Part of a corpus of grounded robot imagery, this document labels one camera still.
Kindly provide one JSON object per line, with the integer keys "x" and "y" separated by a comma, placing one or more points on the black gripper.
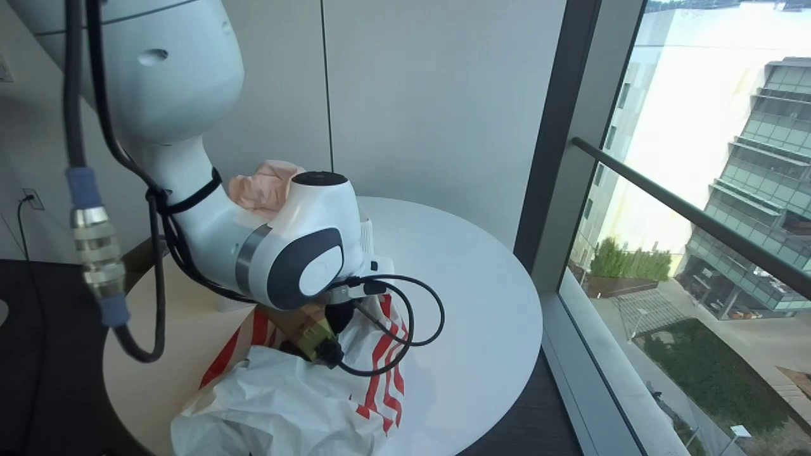
{"x": 341, "y": 318}

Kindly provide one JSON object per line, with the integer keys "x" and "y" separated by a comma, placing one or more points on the peach shirt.
{"x": 261, "y": 186}

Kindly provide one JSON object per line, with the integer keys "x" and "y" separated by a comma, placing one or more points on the white red-printed plastic bag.
{"x": 280, "y": 406}

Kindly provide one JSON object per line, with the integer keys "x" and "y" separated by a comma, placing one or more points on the metal balcony railing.
{"x": 692, "y": 216}

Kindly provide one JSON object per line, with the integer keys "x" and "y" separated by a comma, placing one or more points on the glass office building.
{"x": 761, "y": 194}

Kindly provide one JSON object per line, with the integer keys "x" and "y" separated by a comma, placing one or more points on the olive wrist camera bar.
{"x": 309, "y": 338}

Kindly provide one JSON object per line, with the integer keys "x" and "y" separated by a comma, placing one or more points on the dark window frame post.
{"x": 557, "y": 116}

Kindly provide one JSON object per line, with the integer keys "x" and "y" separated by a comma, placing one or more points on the white wall outlet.
{"x": 32, "y": 199}

